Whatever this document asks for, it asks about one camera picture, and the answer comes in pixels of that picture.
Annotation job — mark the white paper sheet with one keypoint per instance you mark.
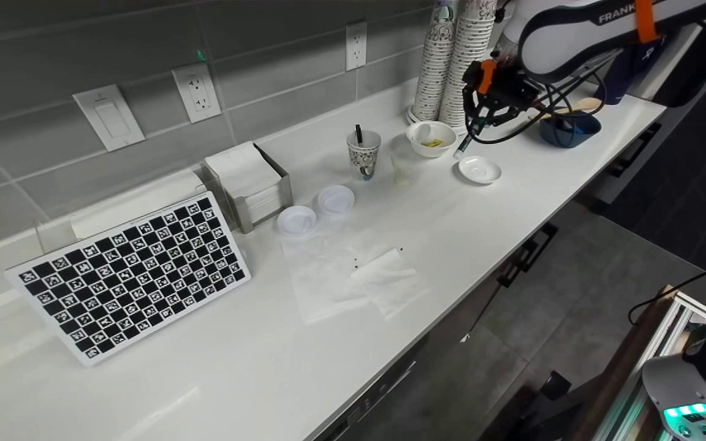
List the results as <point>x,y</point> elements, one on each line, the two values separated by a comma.
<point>319,282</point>

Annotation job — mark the blue bowl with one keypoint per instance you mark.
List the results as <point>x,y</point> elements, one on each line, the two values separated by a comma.
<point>573,131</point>

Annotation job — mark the white plastic lid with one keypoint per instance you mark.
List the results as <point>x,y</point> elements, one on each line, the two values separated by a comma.
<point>296,220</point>
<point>336,199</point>

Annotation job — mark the white bowl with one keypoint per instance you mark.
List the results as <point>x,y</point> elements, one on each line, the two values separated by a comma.
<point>445,144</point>

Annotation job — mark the white folded napkin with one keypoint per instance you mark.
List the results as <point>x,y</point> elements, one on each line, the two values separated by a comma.
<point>387,278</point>

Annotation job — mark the metal napkin holder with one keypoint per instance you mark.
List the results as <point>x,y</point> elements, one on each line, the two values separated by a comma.
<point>267,214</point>

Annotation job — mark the patterned paper cup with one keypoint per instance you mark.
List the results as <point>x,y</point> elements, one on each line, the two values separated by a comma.
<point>363,159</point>

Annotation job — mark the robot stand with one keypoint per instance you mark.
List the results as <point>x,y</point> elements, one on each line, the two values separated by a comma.
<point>647,361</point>

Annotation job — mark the white wall socket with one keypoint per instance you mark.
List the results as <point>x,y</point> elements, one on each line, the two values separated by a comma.
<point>197,93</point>
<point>356,46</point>

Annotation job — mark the clear plastic cup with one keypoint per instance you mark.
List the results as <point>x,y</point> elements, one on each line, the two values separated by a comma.
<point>404,168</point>

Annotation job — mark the green marker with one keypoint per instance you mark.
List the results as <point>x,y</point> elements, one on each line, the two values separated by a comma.
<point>466,144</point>

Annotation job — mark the white light switch plate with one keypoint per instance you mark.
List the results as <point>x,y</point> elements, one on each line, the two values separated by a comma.
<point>110,117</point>

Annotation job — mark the black marker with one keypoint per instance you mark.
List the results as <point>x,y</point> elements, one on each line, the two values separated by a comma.
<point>359,135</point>

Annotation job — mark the white saucer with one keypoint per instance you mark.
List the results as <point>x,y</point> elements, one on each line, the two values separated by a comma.
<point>479,169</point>

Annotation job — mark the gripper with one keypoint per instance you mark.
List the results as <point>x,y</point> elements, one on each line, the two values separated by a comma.
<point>512,82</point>

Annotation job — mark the wooden spoon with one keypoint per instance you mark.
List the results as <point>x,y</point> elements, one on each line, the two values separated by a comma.
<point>580,105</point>

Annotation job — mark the yellow scrap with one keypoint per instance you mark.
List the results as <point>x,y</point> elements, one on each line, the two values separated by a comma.
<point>432,143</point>

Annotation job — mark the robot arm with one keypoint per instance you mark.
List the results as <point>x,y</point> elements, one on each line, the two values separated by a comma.
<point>564,37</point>

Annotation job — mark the stack of paper cups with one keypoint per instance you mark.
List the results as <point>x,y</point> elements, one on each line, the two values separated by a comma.
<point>436,67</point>
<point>466,67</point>

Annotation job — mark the stack of white napkins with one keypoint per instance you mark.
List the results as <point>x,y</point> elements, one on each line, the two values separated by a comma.
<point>242,174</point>

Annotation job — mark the dark blue container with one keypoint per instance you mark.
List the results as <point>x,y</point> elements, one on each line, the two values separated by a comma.
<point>629,70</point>

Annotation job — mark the checkered calibration board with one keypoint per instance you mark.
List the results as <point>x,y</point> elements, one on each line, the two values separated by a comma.
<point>132,275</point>

